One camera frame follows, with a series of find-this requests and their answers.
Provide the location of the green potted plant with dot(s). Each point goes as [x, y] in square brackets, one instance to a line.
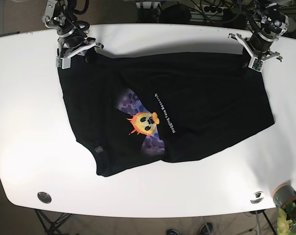
[286, 221]

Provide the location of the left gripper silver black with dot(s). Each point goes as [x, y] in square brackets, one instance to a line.
[257, 49]

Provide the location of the black T-shirt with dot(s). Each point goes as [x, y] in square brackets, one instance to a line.
[175, 107]

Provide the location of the silver table grommet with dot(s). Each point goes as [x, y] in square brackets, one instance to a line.
[257, 197]
[44, 197]

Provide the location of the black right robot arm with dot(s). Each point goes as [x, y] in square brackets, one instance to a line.
[62, 16]

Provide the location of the left silver table grommet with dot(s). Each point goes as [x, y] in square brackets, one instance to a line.
[44, 197]

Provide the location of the black folding table legs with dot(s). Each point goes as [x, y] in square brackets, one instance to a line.
[52, 227]

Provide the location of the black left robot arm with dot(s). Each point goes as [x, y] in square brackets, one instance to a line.
[267, 25]

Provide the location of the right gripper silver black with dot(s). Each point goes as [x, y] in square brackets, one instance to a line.
[73, 45]

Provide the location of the right silver table grommet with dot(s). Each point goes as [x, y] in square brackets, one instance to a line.
[257, 197]

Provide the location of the grey plant pot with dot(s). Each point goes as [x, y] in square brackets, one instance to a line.
[283, 194]

